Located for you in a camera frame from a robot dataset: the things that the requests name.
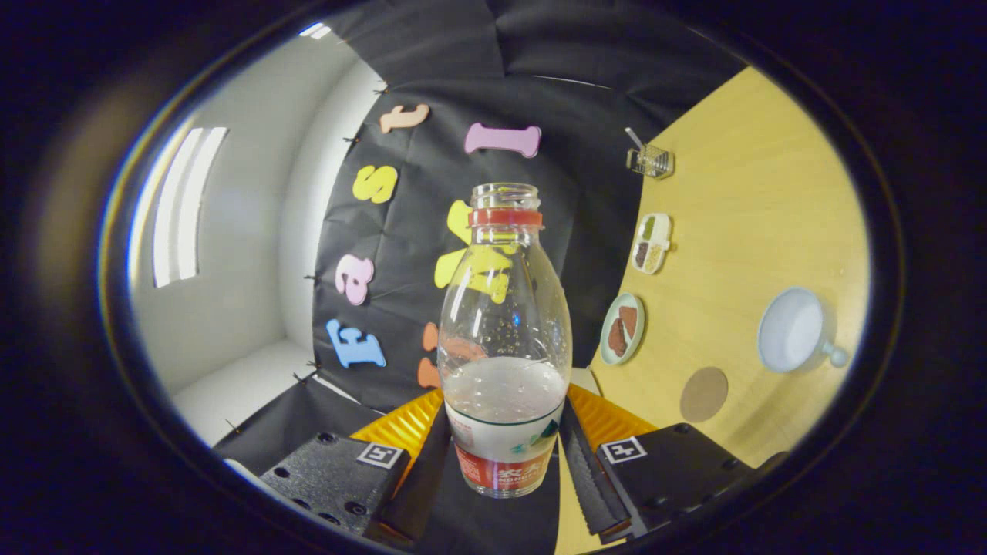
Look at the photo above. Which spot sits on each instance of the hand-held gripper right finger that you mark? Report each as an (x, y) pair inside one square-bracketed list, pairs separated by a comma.
[(590, 493)]

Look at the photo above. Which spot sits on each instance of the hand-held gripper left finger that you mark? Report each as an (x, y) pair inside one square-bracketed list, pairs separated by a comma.
[(420, 486)]

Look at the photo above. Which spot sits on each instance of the clear plastic juice bottle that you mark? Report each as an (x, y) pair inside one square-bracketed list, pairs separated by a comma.
[(505, 432)]

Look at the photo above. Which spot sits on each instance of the round brown coaster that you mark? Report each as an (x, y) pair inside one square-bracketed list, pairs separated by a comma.
[(704, 395)]

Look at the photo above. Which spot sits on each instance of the white cup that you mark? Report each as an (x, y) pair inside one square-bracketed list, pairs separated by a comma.
[(790, 331)]

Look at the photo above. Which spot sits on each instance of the pale green plate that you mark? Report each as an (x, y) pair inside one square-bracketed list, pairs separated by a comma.
[(637, 347)]

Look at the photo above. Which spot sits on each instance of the brown meat slice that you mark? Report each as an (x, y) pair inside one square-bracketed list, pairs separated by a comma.
[(617, 339), (629, 321)]

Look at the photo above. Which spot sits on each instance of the white divided dish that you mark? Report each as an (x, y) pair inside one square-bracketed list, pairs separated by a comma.
[(652, 243)]

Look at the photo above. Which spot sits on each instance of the wooden table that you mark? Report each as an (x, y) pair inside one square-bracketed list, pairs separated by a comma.
[(756, 216)]

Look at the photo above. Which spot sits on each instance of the long ceiling light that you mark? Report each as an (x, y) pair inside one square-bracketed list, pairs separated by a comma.
[(185, 208)]

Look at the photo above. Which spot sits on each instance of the small ceiling light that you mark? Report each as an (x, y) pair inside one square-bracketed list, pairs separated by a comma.
[(314, 30)]

